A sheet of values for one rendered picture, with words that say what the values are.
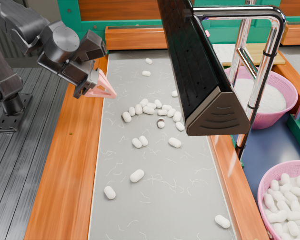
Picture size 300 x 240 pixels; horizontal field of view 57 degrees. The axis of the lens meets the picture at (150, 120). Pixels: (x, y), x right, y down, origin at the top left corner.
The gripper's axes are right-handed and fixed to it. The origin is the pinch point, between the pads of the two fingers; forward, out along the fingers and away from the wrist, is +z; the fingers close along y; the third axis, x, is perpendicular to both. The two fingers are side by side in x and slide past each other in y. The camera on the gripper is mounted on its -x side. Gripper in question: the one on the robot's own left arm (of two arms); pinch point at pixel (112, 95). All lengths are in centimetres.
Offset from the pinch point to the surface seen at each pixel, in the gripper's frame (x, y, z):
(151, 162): 2.6, -13.8, 14.6
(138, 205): 4.9, -25.6, 11.9
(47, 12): 80, 184, -22
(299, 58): -37, 36, 62
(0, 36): 123, 179, -44
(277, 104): -24, 10, 48
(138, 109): 2.8, 5.2, 11.2
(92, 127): 11.5, -2.0, 1.3
